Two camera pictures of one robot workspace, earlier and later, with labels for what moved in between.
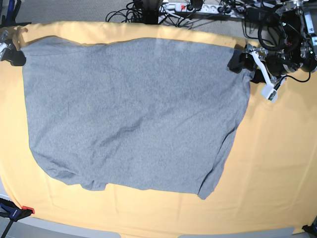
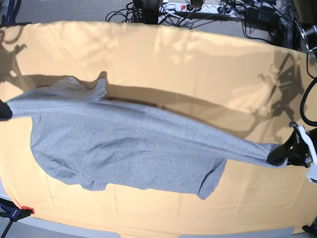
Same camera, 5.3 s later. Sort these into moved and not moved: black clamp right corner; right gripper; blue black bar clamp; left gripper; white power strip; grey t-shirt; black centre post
Moved: grey t-shirt; right gripper; left gripper
Not moved: blue black bar clamp; black centre post; white power strip; black clamp right corner
